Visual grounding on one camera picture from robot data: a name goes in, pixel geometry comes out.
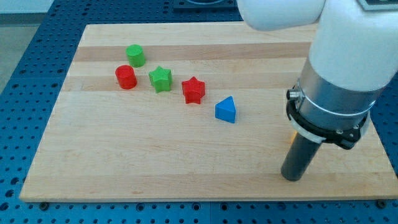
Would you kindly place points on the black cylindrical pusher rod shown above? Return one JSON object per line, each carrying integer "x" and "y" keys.
{"x": 299, "y": 157}

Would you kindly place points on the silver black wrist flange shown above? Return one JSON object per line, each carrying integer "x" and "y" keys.
{"x": 325, "y": 113}

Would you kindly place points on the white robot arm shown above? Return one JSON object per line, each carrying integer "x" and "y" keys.
{"x": 351, "y": 60}

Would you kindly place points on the blue triangle block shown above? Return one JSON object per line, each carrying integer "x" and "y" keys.
{"x": 226, "y": 110}

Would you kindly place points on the red star block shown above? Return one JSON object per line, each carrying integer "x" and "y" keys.
{"x": 193, "y": 90}

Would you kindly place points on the green star block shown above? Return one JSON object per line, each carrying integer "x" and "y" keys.
{"x": 161, "y": 79}

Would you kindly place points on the wooden board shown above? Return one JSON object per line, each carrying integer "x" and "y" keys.
{"x": 103, "y": 143}

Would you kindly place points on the red cylinder block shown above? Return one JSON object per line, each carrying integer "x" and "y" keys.
{"x": 126, "y": 77}

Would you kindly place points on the green cylinder block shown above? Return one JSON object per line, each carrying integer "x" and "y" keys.
{"x": 135, "y": 55}

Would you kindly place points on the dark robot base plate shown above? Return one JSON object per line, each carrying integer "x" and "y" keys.
{"x": 184, "y": 5}

